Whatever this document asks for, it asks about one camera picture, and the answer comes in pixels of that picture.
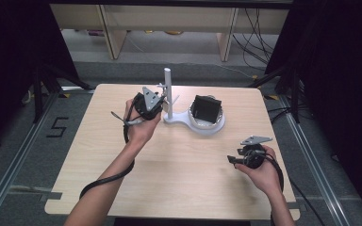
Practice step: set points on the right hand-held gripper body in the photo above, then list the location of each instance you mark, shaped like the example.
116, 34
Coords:
253, 155

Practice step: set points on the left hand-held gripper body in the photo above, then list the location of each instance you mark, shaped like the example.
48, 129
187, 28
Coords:
151, 100

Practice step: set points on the white key stand with post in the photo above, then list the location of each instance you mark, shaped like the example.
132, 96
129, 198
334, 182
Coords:
168, 94

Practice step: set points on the white bowl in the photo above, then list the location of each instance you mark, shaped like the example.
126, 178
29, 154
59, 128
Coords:
209, 125

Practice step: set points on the person's right hand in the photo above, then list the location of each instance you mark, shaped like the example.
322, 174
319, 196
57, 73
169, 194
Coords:
265, 177

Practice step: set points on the person's left hand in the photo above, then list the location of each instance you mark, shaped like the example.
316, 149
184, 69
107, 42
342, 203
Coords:
141, 130

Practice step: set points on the yellow tape piece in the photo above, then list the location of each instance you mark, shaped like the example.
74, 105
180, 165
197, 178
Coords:
64, 95
271, 97

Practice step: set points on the yellow round object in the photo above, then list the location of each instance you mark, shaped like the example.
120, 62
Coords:
173, 32

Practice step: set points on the grey tape strip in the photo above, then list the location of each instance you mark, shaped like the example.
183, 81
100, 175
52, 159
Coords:
297, 205
51, 196

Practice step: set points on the black metal stand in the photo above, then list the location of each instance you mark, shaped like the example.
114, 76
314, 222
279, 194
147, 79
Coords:
293, 94
39, 94

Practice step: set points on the beige wooden desk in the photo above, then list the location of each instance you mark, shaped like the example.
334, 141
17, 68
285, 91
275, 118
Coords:
169, 17

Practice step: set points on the black curtain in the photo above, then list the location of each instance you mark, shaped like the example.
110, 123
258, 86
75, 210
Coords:
342, 78
9, 62

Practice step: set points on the aluminium floor rail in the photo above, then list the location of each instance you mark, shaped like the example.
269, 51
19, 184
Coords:
314, 163
19, 147

